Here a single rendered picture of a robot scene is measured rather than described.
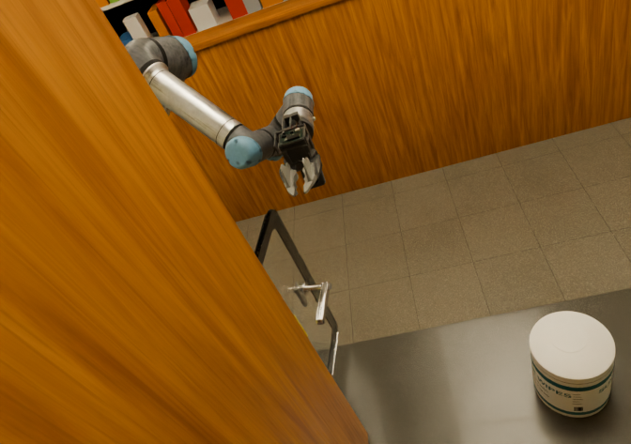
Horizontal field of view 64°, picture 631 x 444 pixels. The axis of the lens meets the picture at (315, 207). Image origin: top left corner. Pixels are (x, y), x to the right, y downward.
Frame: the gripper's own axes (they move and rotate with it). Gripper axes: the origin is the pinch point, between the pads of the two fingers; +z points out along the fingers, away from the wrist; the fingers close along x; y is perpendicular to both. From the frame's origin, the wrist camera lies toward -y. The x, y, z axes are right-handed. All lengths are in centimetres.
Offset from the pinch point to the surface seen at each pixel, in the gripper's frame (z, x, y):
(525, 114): -151, 86, -110
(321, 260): -103, -37, -131
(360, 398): 26.7, -0.1, -36.7
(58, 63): 44, 1, 53
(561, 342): 31, 39, -22
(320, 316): 23.9, 0.2, -10.0
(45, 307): 60, 1, 45
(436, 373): 24.1, 16.6, -36.8
